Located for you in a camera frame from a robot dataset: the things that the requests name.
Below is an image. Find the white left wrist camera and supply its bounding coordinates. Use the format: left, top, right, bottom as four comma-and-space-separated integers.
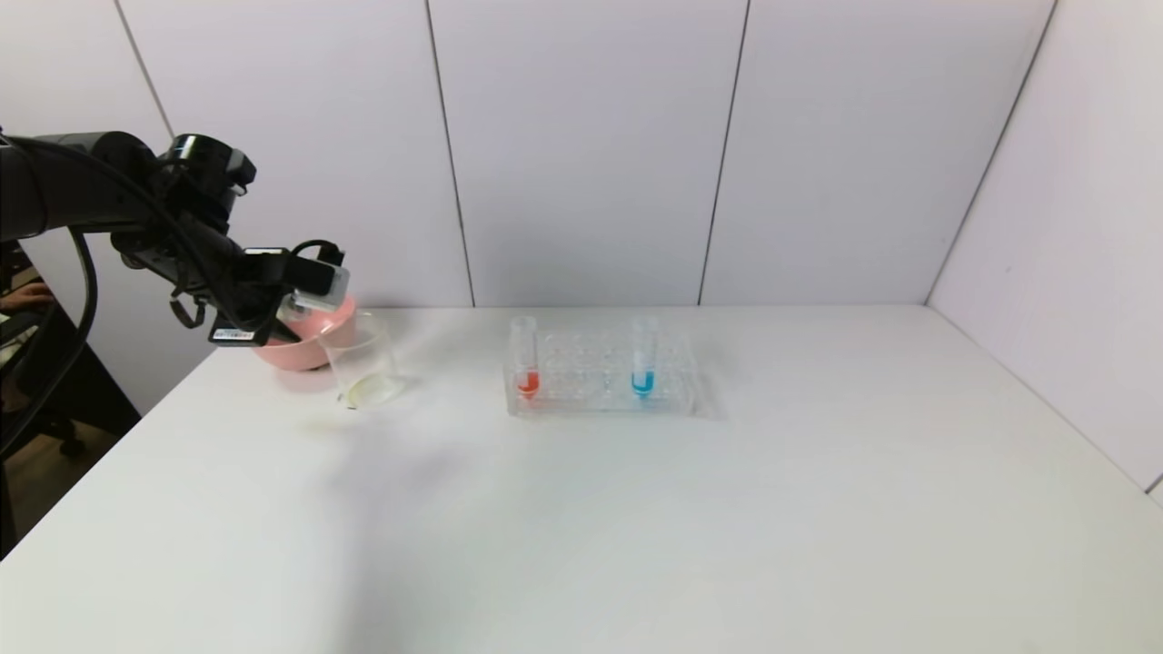
288, 258, 352, 315

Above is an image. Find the clear plastic beaker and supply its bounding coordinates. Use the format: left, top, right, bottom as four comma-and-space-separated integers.
320, 312, 403, 411

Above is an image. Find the test tube with red pigment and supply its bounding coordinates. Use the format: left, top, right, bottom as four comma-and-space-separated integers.
511, 315, 542, 401

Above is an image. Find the test tube with blue pigment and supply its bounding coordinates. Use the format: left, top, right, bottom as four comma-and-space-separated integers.
631, 318, 658, 401

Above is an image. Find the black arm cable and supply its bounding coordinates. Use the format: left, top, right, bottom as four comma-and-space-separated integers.
0, 134, 196, 460

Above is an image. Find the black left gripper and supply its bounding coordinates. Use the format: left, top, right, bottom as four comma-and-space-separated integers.
208, 282, 303, 348

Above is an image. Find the clear acrylic test tube rack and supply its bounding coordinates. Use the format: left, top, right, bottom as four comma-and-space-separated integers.
504, 331, 699, 418

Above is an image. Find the pink plastic bowl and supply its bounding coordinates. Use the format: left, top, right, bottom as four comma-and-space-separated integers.
253, 292, 358, 372

